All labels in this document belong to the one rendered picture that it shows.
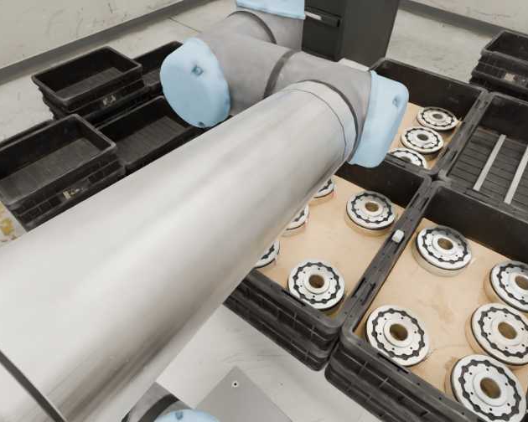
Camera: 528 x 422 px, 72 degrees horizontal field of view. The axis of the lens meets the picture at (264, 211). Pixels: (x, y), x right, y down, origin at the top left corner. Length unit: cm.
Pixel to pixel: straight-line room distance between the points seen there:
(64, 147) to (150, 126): 40
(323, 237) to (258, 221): 60
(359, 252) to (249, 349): 30
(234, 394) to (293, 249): 29
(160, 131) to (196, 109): 146
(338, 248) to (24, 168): 127
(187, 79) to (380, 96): 16
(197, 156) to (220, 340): 65
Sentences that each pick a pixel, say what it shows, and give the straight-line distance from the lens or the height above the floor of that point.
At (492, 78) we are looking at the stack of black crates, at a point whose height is 48.
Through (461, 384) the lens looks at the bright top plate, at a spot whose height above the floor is 86.
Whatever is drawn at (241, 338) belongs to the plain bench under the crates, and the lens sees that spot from 80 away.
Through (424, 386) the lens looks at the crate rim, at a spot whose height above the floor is 93.
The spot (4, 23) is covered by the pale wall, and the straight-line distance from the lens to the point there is 335.
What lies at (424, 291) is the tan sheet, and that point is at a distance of 76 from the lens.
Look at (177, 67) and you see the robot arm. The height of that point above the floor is 129.
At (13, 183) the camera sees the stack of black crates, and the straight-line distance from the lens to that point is 162.
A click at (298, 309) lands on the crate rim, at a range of 58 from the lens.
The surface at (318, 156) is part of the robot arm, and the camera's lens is 22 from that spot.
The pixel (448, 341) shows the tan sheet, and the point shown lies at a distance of 73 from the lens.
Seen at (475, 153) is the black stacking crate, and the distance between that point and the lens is 109.
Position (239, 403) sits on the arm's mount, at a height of 76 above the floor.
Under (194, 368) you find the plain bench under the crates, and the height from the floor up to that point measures 70.
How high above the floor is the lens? 145
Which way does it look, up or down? 50 degrees down
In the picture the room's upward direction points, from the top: straight up
